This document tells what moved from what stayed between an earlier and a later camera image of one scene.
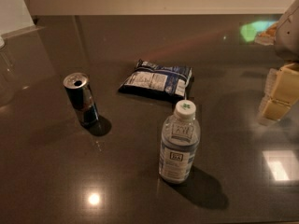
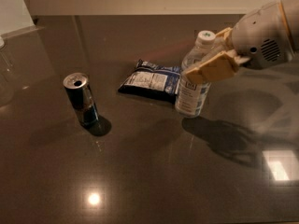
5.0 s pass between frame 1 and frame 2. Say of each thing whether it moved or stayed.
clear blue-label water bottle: moved
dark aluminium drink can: stayed
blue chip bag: stayed
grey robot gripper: moved
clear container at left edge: stayed
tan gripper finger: moved
